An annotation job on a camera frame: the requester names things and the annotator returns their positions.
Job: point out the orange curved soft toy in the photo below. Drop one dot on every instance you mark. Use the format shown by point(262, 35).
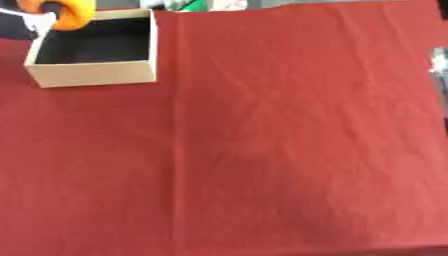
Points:
point(79, 13)

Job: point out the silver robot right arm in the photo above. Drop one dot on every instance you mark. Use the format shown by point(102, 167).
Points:
point(440, 63)

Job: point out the tan cardboard box black inside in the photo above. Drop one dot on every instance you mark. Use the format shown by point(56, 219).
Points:
point(93, 74)

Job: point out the pale beige object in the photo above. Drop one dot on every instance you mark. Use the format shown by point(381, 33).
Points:
point(228, 4)

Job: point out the green object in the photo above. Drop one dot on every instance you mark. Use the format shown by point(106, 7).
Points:
point(196, 5)

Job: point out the white object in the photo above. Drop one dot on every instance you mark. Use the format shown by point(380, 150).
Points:
point(157, 3)

